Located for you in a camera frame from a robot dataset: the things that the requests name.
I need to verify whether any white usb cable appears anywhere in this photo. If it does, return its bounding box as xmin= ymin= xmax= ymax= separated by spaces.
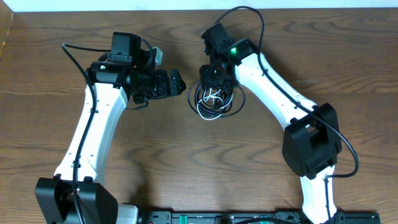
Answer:
xmin=196 ymin=87 xmax=234 ymax=121

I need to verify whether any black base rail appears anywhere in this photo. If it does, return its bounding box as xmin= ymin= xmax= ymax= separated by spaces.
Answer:
xmin=136 ymin=210 xmax=381 ymax=224

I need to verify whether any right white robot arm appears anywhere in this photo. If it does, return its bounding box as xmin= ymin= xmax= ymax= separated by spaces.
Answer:
xmin=197 ymin=37 xmax=342 ymax=223

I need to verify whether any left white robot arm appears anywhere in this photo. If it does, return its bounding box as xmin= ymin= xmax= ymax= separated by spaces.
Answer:
xmin=35 ymin=61 xmax=186 ymax=223

